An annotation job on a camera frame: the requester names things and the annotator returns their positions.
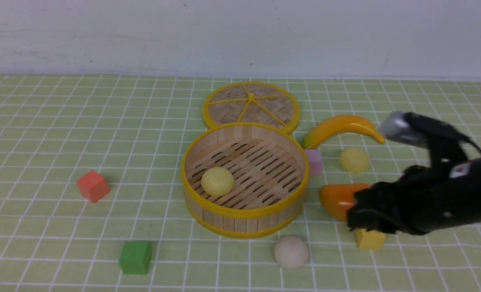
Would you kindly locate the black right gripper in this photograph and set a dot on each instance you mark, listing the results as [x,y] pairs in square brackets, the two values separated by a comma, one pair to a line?
[417,203]

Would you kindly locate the pale yellow bun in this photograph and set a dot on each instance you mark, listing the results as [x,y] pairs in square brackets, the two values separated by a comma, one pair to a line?
[217,181]
[354,160]

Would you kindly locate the white round bun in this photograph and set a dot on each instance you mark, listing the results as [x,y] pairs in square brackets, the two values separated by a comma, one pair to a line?
[291,252]

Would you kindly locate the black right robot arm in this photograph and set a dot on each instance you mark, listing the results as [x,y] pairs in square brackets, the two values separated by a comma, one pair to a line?
[474,188]

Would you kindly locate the bamboo steamer tray yellow rim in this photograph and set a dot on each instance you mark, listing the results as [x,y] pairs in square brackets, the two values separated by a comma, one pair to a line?
[270,171]

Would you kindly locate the woven bamboo steamer lid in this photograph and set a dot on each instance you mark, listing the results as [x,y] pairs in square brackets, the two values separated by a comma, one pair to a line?
[255,102]

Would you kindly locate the yellow wooden cube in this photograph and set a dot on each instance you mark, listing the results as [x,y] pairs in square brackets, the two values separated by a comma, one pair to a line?
[369,240]

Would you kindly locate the orange toy mango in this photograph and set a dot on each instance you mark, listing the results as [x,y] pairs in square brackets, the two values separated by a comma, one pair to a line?
[337,199]

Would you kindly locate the pink wooden cube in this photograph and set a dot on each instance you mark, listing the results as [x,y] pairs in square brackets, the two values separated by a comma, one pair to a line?
[315,161]

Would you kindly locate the yellow toy banana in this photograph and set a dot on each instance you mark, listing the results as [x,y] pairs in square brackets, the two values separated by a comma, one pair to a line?
[340,124]

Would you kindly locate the green wooden cube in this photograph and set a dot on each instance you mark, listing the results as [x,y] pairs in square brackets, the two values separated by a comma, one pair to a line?
[135,257]

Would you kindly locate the red wooden cube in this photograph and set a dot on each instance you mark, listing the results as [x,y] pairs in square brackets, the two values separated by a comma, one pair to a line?
[93,186]

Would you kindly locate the green checkered tablecloth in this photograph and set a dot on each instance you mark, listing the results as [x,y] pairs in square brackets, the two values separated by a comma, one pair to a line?
[134,130]

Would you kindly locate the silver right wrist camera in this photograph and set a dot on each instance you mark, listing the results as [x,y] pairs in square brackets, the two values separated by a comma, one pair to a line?
[395,128]

